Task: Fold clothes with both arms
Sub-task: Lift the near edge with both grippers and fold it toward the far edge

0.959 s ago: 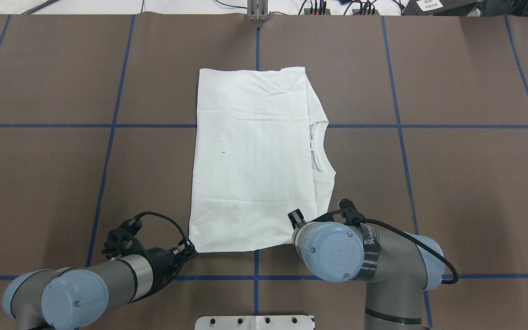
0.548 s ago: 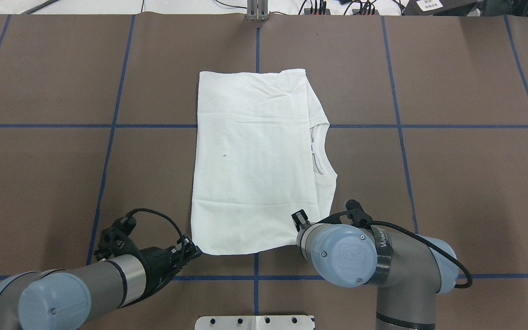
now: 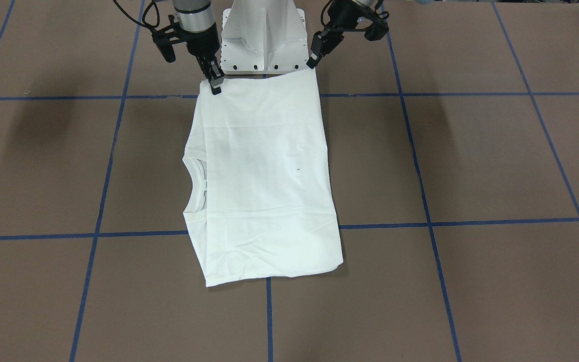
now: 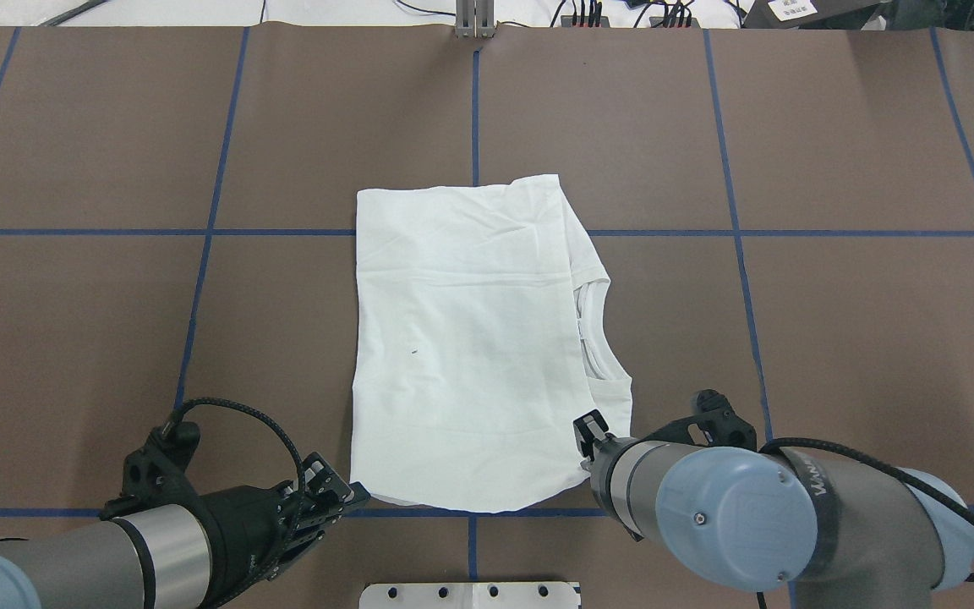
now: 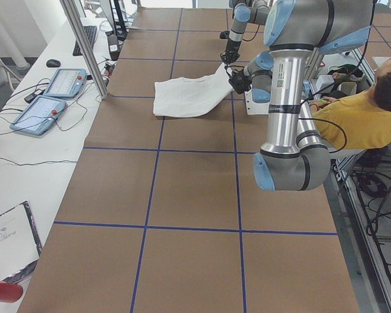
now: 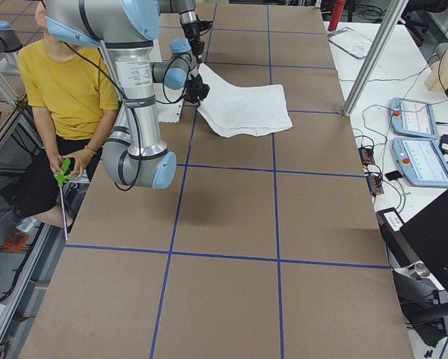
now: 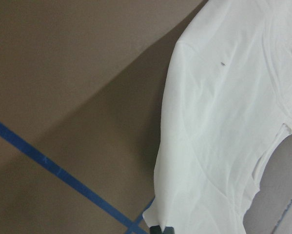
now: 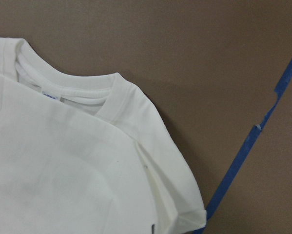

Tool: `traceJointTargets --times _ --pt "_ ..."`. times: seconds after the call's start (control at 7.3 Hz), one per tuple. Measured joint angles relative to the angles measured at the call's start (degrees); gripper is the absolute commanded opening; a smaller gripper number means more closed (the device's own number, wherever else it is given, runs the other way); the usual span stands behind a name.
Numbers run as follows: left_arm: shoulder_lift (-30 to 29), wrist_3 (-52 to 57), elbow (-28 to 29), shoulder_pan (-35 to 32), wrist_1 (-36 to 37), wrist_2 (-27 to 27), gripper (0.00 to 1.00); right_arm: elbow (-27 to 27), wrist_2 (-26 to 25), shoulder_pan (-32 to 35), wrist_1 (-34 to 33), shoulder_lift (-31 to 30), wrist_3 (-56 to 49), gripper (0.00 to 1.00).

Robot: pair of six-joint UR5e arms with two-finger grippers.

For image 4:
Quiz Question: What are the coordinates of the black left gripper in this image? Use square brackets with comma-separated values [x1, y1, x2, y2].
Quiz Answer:
[200, 453, 371, 606]

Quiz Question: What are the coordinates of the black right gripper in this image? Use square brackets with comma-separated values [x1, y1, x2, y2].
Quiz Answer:
[573, 409, 623, 465]

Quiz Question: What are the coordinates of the white long-sleeve printed shirt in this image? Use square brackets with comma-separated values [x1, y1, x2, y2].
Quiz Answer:
[349, 174, 633, 513]

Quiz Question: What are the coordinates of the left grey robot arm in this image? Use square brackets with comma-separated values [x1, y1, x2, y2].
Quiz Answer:
[0, 448, 369, 608]

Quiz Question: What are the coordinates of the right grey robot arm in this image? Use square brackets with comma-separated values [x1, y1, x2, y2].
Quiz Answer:
[573, 411, 974, 608]

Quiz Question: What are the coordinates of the black device with white label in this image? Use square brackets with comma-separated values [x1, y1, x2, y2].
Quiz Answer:
[741, 1, 895, 30]

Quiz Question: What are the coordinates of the white robot mounting base plate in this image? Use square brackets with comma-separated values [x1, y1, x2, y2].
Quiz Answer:
[358, 581, 583, 608]

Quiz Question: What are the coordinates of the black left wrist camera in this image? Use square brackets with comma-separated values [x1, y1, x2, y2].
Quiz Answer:
[98, 421, 201, 521]

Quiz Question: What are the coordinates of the grey aluminium frame post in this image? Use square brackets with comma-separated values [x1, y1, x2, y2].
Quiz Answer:
[455, 0, 497, 39]

